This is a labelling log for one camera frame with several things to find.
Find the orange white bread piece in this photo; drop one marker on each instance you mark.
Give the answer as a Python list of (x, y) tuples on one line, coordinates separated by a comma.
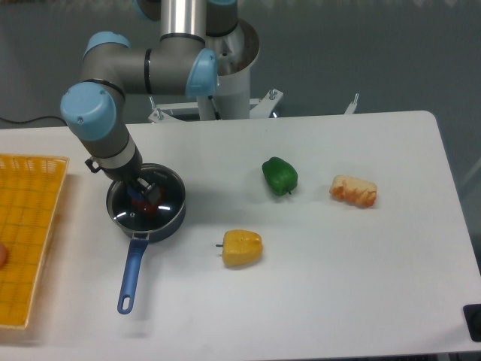
[(354, 190)]

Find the black table corner device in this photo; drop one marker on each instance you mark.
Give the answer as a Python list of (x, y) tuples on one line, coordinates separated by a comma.
[(472, 315)]

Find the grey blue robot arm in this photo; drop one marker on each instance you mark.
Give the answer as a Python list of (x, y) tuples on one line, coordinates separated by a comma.
[(180, 65)]

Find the red bell pepper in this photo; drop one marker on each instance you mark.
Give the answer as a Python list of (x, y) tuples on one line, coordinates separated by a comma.
[(146, 208)]

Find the dark pot blue handle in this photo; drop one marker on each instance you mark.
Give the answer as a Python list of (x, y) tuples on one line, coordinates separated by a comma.
[(137, 246)]

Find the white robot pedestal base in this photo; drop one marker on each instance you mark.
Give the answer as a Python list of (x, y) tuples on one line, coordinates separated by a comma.
[(236, 53)]

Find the white table bracket right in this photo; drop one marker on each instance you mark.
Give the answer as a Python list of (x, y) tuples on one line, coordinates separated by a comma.
[(351, 108)]

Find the yellow woven basket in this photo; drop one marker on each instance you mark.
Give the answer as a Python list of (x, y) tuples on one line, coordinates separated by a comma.
[(30, 190)]

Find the green bell pepper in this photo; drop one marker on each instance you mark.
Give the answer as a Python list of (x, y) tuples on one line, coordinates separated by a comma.
[(280, 176)]

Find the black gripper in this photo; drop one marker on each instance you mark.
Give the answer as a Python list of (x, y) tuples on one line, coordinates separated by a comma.
[(126, 169)]

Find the glass pot lid blue knob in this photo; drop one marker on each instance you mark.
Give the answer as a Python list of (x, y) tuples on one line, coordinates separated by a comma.
[(169, 216)]

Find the yellow bell pepper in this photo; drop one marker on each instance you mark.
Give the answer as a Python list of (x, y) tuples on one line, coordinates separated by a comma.
[(241, 247)]

